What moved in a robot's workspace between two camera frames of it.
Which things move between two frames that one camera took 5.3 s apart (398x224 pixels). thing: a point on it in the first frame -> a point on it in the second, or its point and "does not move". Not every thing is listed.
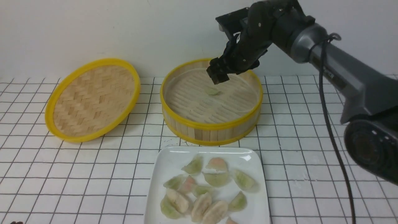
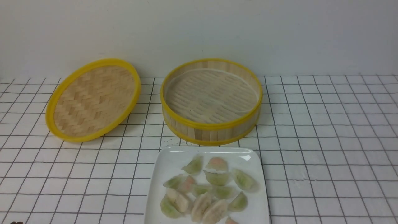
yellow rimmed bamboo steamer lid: (92, 99) does not move
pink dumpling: (217, 163) does not move
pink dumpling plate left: (187, 185) does not move
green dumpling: (211, 91) -> (224, 192)
